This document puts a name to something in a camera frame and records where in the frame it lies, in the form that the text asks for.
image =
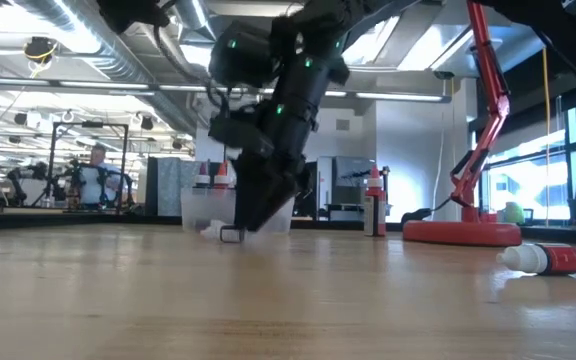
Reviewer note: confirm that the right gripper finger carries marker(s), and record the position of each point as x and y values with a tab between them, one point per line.
258	195

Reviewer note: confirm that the purple-tipped large bottle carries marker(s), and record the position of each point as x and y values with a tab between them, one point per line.
203	177

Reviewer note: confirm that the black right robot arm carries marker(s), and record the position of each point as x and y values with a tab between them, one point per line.
298	100

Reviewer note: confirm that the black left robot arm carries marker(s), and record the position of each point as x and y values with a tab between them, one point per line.
128	12

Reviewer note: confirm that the black upright panel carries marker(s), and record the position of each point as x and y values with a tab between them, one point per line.
314	200

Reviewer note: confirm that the clear plastic bin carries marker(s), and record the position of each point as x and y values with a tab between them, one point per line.
195	210

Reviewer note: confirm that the ceiling light strip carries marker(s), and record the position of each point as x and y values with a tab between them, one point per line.
398	96
183	88
335	93

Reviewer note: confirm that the grey partition panel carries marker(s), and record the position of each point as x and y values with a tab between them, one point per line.
168	182

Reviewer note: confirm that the red desk lamp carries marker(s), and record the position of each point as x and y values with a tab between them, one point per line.
463	234

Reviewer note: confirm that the green round object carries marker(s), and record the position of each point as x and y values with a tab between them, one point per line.
514	214

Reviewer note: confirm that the small red-label dropper bottle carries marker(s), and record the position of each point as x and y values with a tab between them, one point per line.
538	259

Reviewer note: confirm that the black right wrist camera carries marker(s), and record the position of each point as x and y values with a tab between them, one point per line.
238	135

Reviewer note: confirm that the black table frame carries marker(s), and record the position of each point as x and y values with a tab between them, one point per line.
68	221

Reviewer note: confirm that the black metal frame station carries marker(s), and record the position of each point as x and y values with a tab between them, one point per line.
54	150

